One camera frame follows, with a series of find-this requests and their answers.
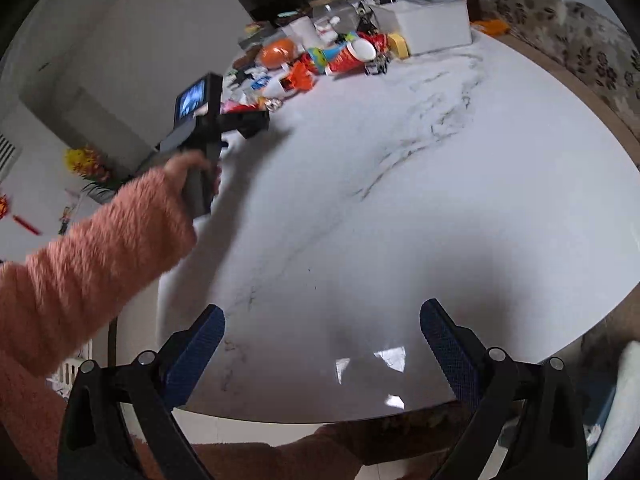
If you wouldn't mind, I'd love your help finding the person's left forearm pink sleeve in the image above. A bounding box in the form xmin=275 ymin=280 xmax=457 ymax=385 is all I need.
xmin=0 ymin=162 xmax=198 ymax=376

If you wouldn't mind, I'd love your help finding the orange ball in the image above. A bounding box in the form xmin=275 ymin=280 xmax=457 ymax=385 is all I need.
xmin=260 ymin=39 xmax=299 ymax=69

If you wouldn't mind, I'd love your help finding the orange red wrapper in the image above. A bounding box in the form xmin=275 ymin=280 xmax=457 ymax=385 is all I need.
xmin=287 ymin=60 xmax=317 ymax=91

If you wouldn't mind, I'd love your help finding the yellow block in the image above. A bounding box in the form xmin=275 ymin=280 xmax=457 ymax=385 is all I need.
xmin=387 ymin=32 xmax=411 ymax=59

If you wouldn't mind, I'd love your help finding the white rounded object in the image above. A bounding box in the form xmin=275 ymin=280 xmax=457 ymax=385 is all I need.
xmin=585 ymin=340 xmax=640 ymax=456

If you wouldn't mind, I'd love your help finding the person's left hand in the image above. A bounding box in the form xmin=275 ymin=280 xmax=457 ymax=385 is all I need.
xmin=167 ymin=152 xmax=222 ymax=196

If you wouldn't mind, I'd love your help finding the orange cloth item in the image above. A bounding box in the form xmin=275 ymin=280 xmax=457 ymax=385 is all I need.
xmin=472 ymin=19 xmax=511 ymax=36

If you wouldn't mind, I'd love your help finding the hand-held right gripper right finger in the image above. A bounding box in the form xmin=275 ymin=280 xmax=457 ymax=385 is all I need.
xmin=419 ymin=299 xmax=588 ymax=480

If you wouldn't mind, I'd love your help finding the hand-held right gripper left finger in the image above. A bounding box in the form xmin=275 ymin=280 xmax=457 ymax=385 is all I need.
xmin=57 ymin=304 xmax=226 ymax=480

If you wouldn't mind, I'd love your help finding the pink snack packet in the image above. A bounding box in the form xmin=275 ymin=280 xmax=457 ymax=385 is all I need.
xmin=222 ymin=100 xmax=266 ymax=114

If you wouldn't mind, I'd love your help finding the white wall vent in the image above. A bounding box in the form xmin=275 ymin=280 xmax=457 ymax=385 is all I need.
xmin=0 ymin=132 xmax=21 ymax=183

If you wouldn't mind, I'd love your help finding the red paper cup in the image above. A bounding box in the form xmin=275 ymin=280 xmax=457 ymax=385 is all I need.
xmin=327 ymin=37 xmax=376 ymax=77

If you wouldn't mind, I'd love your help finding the yellow flower bunch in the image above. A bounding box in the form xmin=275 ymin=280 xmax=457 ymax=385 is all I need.
xmin=64 ymin=146 xmax=118 ymax=205

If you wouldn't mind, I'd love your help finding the red wall decoration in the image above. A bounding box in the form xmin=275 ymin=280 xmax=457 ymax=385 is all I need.
xmin=0 ymin=194 xmax=43 ymax=236

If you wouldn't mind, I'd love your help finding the colourful hanging ornament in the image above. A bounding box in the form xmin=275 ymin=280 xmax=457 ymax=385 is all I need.
xmin=57 ymin=190 xmax=83 ymax=236

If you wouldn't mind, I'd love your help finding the floral patterned sofa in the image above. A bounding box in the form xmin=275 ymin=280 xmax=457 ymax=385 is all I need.
xmin=475 ymin=0 xmax=640 ymax=141

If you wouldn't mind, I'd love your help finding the white rectangular box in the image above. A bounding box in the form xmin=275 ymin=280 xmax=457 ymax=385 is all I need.
xmin=372 ymin=0 xmax=473 ymax=57

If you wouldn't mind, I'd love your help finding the person's pink fuzzy clothing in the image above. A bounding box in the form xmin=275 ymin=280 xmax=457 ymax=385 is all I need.
xmin=0 ymin=350 xmax=366 ymax=480

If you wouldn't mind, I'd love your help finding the colourful party cone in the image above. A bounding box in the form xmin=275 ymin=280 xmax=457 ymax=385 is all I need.
xmin=306 ymin=42 xmax=351 ymax=75

